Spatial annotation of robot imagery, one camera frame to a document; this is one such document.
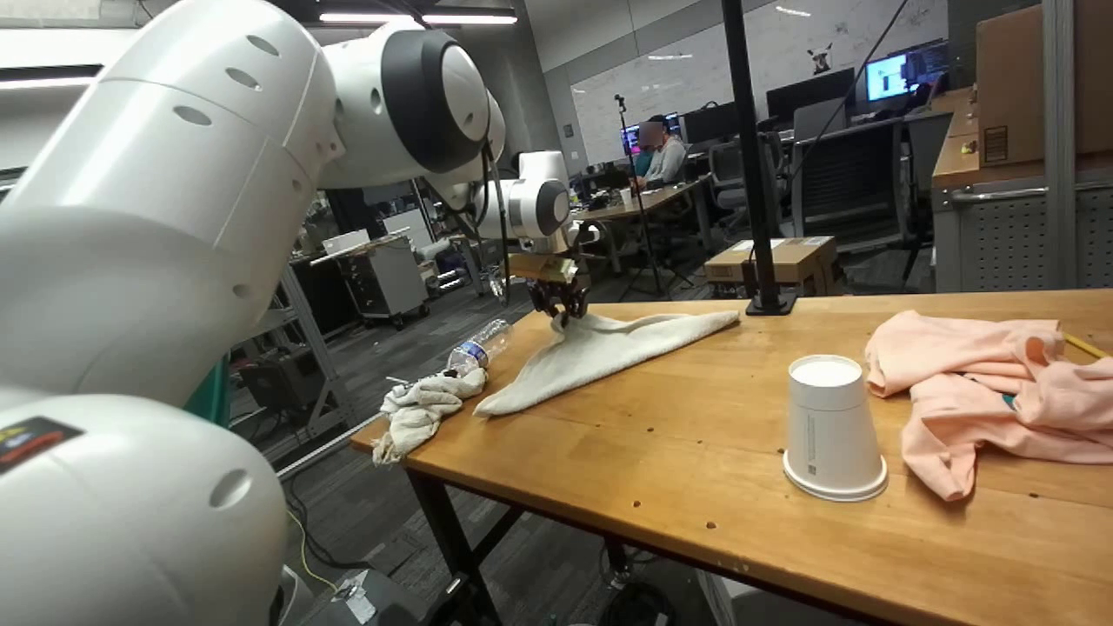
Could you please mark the computer monitor lit screen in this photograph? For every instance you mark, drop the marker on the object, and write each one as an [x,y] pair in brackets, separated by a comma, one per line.
[891,79]

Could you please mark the white square cloth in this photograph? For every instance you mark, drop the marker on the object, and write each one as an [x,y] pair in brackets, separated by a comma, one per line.
[588,349]

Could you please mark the white paper cup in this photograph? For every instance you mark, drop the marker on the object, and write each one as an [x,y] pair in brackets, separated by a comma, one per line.
[830,432]

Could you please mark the pink crumpled cloth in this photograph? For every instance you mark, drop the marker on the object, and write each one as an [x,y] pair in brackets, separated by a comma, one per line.
[991,382]

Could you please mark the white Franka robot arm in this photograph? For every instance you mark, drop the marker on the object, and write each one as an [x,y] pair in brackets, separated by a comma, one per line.
[140,248]

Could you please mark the seated person in background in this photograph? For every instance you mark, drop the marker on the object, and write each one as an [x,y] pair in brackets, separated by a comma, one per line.
[665,153]

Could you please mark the large cardboard box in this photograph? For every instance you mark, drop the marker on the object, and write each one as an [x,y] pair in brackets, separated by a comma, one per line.
[1009,84]

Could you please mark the grey drawer cabinet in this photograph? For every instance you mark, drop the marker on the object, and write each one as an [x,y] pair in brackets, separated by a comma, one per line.
[997,239]

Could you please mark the white crumpled rag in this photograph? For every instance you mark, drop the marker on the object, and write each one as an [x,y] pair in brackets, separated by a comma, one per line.
[415,410]

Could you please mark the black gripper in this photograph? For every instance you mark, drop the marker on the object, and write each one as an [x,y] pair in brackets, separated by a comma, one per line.
[561,289]

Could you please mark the black vertical pole stand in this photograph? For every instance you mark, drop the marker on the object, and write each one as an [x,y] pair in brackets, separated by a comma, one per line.
[769,301]

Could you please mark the cardboard box on floor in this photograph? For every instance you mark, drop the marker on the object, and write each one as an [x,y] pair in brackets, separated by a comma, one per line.
[795,261]

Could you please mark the clear plastic water bottle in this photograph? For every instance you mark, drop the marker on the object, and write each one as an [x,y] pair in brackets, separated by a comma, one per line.
[482,349]

